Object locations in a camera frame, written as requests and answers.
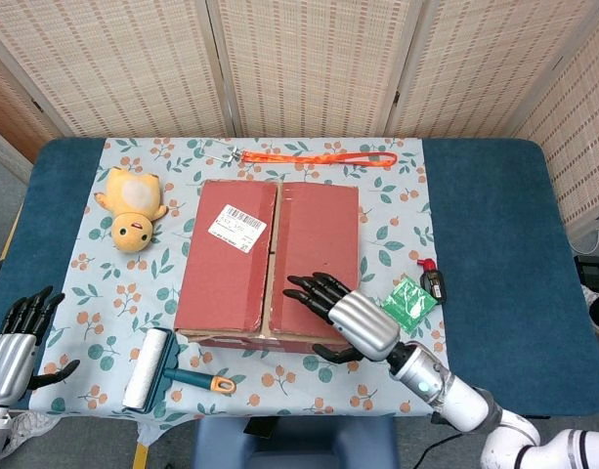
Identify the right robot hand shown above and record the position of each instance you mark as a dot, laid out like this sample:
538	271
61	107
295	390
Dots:
362	322

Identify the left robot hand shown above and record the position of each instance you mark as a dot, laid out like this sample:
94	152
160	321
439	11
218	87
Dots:
8	361

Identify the red cardboard box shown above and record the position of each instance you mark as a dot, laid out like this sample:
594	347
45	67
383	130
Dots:
230	283

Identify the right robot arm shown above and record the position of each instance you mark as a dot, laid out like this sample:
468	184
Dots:
455	396

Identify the green foil packet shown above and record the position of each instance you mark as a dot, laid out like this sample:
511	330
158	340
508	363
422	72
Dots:
407	305

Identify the small black bottle red cap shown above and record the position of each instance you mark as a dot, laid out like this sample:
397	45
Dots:
433	283

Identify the floral patterned tablecloth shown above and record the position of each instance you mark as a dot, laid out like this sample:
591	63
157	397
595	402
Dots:
108	303

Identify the yellow plush toy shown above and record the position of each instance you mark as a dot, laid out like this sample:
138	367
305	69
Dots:
130	200

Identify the black equipment case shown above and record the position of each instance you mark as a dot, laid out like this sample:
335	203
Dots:
594	271

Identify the woven folding screen panel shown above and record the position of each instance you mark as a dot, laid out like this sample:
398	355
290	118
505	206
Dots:
313	58
484	58
577	146
108	58
15	98

